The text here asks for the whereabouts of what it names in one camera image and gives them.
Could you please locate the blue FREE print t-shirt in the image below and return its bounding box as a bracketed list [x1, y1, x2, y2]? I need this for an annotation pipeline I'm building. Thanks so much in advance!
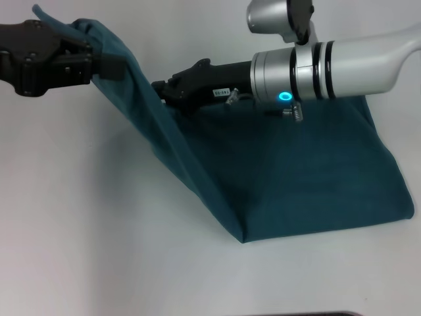
[32, 3, 415, 245]

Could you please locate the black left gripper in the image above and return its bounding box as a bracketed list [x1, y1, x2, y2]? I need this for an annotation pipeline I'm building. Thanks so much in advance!
[0, 19, 127, 98]

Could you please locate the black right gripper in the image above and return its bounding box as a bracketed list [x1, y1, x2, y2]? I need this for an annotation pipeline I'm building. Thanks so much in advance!
[151, 58, 255, 115]

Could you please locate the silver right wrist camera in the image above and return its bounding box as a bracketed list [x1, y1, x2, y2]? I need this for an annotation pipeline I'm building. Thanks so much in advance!
[245, 0, 322, 46]

